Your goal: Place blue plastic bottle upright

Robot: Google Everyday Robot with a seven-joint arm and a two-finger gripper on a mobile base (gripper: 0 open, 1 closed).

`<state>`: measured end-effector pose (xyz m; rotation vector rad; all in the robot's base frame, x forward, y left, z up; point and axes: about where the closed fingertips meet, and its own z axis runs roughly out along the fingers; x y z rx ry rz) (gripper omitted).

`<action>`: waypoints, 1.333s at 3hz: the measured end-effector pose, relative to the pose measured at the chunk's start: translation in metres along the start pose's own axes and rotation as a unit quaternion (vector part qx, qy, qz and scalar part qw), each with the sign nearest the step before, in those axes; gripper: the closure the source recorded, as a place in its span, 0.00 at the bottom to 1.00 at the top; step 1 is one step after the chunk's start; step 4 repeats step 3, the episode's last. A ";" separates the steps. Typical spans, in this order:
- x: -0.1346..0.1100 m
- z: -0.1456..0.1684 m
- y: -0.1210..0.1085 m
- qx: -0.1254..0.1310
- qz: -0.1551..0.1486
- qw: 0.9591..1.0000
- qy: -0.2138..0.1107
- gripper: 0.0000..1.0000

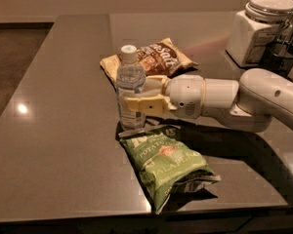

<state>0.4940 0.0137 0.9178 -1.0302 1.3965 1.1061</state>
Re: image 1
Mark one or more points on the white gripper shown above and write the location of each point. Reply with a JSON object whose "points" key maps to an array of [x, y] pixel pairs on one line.
{"points": [[186, 94]]}

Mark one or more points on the clear blue plastic water bottle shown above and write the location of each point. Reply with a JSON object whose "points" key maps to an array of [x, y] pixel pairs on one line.
{"points": [[130, 80]]}

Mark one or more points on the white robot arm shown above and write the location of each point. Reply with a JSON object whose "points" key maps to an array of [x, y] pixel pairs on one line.
{"points": [[248, 104]]}

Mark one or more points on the brown salt chips bag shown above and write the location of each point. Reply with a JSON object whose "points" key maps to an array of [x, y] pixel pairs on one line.
{"points": [[161, 58]]}

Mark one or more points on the green jalapeno chips bag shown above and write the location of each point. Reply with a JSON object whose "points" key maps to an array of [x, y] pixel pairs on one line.
{"points": [[165, 165]]}

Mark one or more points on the white ceramic canister jar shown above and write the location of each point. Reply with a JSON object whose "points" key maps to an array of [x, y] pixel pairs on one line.
{"points": [[254, 28]]}

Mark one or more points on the dark wire basket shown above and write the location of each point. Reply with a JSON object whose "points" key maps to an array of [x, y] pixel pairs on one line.
{"points": [[278, 55]]}

